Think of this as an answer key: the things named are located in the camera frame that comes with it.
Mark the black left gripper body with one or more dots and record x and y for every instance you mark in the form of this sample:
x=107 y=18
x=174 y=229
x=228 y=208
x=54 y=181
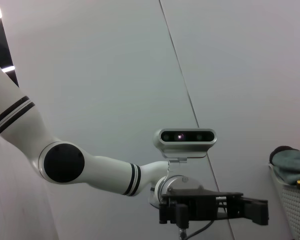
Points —
x=202 y=206

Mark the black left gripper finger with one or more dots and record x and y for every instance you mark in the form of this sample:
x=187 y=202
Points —
x=258 y=213
x=255 y=200

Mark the grey yellow black-edged towel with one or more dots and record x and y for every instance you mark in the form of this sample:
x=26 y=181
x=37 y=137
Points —
x=290 y=166

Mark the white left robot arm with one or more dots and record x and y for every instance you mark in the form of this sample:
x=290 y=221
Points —
x=107 y=172

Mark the grey perforated storage box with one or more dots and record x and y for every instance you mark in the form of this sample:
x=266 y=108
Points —
x=295 y=212

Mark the dark towel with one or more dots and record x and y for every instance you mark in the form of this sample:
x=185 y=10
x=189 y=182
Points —
x=281 y=151

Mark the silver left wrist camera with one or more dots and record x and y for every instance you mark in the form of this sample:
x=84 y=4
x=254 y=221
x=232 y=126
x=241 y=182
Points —
x=185 y=140

